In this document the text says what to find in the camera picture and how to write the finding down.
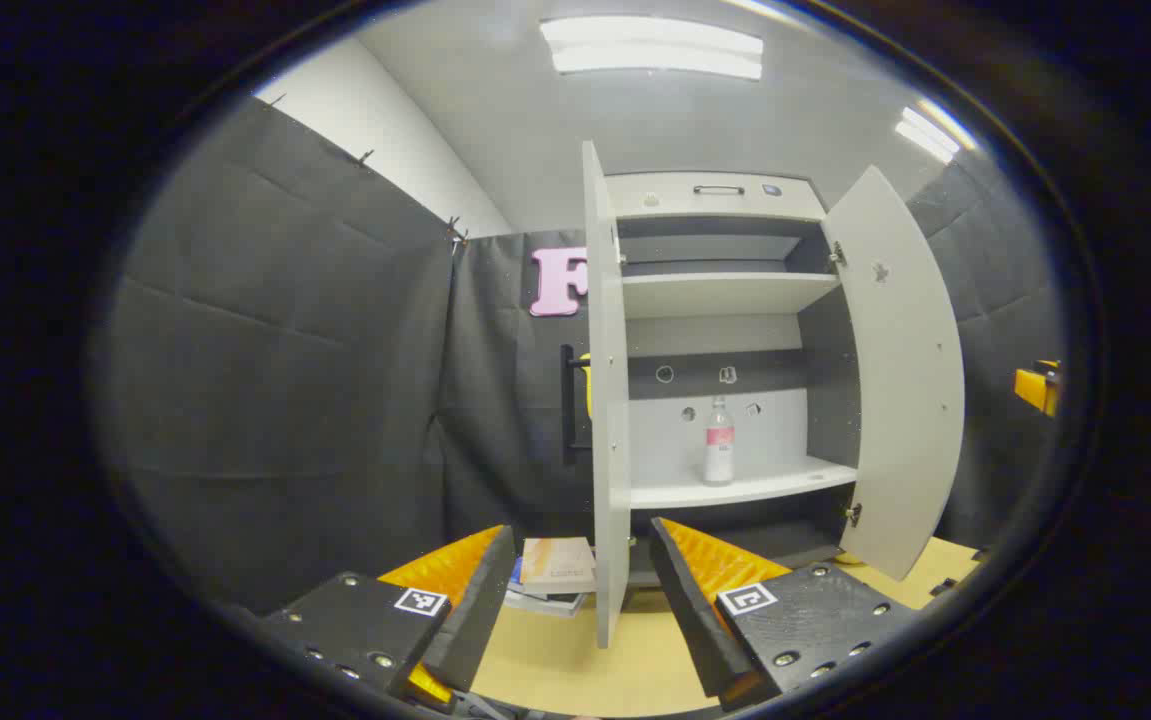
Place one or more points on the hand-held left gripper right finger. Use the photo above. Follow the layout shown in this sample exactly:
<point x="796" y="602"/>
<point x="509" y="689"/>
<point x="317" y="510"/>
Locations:
<point x="690" y="620"/>

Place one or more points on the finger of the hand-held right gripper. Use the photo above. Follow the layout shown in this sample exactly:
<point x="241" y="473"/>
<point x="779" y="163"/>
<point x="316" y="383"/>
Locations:
<point x="1040" y="388"/>

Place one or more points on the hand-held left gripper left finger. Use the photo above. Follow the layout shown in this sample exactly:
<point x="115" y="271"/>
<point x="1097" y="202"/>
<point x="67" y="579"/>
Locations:
<point x="480" y="610"/>

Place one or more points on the grey cabinet door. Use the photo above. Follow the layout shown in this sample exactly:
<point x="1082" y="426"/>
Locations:
<point x="900" y="380"/>
<point x="610" y="400"/>

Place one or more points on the clear plastic bottle pink label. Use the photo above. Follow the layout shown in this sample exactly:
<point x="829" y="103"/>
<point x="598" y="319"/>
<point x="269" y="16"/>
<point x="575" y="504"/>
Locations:
<point x="719" y="450"/>

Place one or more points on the grey white cabinet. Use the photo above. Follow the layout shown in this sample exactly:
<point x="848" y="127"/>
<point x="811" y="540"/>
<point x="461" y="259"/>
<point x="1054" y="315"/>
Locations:
<point x="725" y="295"/>

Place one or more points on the grey cabinet drawer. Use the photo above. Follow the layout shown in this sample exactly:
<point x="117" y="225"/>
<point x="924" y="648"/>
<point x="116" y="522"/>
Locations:
<point x="715" y="207"/>

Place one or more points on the blue book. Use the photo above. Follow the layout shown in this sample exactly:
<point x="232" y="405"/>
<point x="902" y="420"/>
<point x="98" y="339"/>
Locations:
<point x="514" y="578"/>

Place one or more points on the white book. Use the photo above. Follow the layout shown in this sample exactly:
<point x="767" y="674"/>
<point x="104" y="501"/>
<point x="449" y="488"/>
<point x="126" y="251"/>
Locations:
<point x="545" y="603"/>

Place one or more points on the beige cover book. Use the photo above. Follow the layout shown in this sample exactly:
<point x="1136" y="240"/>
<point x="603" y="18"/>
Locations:
<point x="557" y="565"/>

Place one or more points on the small dark object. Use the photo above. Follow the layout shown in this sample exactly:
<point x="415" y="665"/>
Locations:
<point x="942" y="587"/>

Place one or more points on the long ceiling light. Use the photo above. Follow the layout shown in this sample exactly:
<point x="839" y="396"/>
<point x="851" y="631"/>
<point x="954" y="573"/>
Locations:
<point x="650" y="45"/>
<point x="930" y="132"/>

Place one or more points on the black backdrop cloth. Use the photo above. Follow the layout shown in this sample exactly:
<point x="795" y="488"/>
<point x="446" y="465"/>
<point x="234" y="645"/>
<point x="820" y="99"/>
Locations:
<point x="285" y="350"/>

